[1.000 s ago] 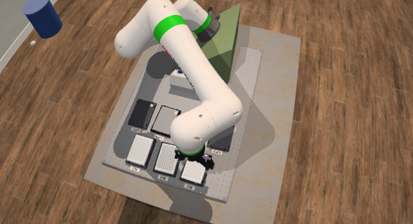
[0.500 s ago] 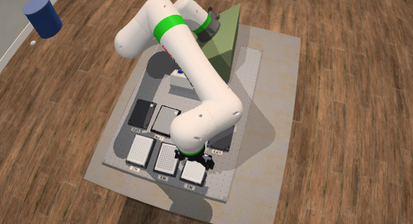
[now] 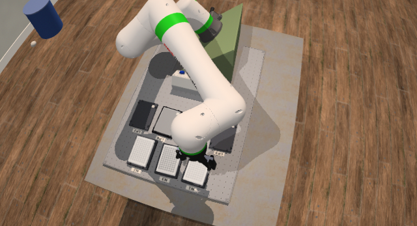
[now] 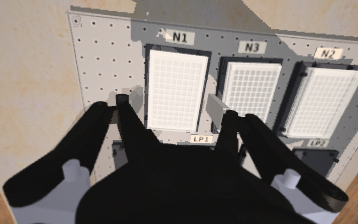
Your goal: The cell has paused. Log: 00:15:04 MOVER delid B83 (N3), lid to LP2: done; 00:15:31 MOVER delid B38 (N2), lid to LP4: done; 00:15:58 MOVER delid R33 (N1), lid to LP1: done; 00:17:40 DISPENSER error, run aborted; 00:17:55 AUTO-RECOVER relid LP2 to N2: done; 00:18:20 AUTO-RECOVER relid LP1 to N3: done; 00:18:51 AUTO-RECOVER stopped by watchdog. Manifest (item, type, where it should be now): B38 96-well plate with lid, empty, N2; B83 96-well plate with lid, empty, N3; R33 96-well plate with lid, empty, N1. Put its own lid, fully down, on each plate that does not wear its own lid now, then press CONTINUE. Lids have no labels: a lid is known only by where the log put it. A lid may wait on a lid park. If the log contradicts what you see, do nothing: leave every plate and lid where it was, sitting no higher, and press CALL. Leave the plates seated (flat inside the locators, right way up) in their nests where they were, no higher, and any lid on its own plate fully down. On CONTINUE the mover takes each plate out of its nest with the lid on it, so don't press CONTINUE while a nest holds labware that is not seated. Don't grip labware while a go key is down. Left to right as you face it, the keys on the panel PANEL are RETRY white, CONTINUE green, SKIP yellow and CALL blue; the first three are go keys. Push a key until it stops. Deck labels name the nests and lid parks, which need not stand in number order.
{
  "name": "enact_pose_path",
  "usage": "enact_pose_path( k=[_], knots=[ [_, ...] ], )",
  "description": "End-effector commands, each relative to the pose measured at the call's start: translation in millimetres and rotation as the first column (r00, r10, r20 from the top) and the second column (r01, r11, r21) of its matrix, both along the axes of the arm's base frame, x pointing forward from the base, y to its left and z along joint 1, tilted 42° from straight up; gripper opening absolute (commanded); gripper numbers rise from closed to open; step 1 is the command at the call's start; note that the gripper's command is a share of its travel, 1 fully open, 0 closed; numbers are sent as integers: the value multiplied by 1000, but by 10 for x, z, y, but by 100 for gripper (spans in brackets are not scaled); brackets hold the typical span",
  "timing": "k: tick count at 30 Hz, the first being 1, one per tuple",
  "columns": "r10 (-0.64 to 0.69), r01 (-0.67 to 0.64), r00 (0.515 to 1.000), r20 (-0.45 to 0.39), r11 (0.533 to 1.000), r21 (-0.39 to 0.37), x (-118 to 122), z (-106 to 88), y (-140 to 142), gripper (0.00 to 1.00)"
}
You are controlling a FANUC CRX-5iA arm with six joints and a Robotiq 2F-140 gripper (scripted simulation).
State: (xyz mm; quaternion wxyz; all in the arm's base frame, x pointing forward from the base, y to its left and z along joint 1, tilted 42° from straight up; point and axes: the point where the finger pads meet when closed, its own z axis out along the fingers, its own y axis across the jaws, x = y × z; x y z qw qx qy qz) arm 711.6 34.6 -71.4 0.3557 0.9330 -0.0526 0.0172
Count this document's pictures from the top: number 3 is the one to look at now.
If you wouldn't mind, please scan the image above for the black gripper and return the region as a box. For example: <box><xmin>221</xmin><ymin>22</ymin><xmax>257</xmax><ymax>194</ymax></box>
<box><xmin>175</xmin><ymin>146</ymin><xmax>217</xmax><ymax>173</ymax></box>

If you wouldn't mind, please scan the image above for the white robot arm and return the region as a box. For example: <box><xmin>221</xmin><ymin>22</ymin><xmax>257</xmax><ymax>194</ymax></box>
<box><xmin>115</xmin><ymin>0</ymin><xmax>246</xmax><ymax>161</ymax></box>

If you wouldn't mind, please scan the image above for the white button panel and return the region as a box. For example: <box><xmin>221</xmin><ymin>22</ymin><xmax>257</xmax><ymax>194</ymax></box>
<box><xmin>171</xmin><ymin>70</ymin><xmax>200</xmax><ymax>96</ymax></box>

